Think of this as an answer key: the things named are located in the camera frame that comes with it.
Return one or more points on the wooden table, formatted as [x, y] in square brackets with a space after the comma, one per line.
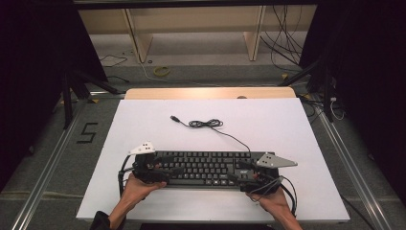
[191, 93]

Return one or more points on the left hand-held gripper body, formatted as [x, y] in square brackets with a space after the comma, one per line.
[146, 169]

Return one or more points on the yellow tape roll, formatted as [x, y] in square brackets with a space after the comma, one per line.
[155, 72]

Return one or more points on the person's right hand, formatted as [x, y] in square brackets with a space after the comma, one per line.
[274, 202]

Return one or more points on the black curtain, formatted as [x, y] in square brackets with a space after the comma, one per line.
[376, 64]
[32, 64]

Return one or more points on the person's left hand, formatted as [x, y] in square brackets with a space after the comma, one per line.
[137, 191]

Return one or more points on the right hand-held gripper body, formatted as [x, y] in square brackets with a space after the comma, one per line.
[265, 182]

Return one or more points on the white board table cover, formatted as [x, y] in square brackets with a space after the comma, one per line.
[287, 127]

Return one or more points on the aluminium floor rail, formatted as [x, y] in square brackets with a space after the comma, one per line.
[351, 172]
[48, 166]

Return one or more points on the black tripod stand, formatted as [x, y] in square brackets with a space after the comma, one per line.
[327, 96]
[67, 105]

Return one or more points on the black keyboard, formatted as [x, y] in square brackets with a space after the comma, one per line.
[204, 166]

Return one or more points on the person's black sleeve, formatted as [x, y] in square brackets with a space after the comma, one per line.
[100, 222]

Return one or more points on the wooden desk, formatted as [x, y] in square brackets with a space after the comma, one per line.
[191, 19]

